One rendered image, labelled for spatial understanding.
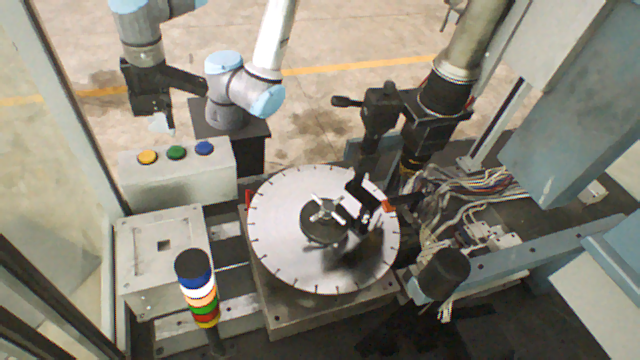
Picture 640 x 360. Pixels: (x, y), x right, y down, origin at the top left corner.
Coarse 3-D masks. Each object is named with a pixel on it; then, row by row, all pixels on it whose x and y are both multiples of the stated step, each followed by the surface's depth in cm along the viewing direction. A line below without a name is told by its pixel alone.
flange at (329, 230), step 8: (312, 200) 81; (328, 200) 81; (304, 208) 79; (312, 208) 79; (336, 208) 80; (344, 208) 80; (304, 216) 78; (320, 216) 76; (344, 216) 79; (304, 224) 76; (312, 224) 76; (320, 224) 76; (328, 224) 76; (336, 224) 77; (312, 232) 75; (320, 232) 75; (328, 232) 76; (336, 232) 76; (344, 232) 76; (320, 240) 75; (328, 240) 75; (336, 240) 75
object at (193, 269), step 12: (180, 252) 48; (192, 252) 48; (204, 252) 48; (180, 264) 47; (192, 264) 47; (204, 264) 47; (180, 276) 46; (192, 276) 46; (204, 276) 47; (192, 288) 48
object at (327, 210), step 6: (312, 192) 77; (318, 198) 76; (342, 198) 77; (324, 204) 75; (330, 204) 75; (336, 204) 76; (324, 210) 74; (330, 210) 74; (312, 216) 73; (318, 216) 73; (324, 216) 75; (330, 216) 75; (336, 216) 74; (342, 222) 73
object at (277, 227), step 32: (288, 192) 83; (320, 192) 84; (256, 224) 76; (288, 224) 77; (352, 224) 79; (384, 224) 80; (288, 256) 72; (320, 256) 73; (352, 256) 74; (384, 256) 75; (320, 288) 69; (352, 288) 69
